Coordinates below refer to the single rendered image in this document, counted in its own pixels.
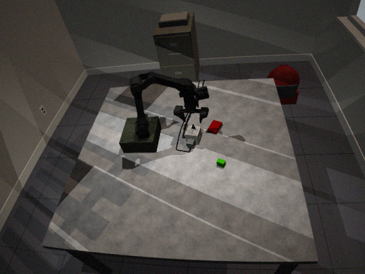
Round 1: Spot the small green block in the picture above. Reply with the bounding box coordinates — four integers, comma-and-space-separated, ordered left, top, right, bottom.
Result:
217, 159, 226, 168

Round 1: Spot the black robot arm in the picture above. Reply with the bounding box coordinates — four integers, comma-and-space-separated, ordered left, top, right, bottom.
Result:
130, 72, 209, 141

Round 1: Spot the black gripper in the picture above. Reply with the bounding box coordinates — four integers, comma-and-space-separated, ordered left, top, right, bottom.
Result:
173, 102, 209, 123

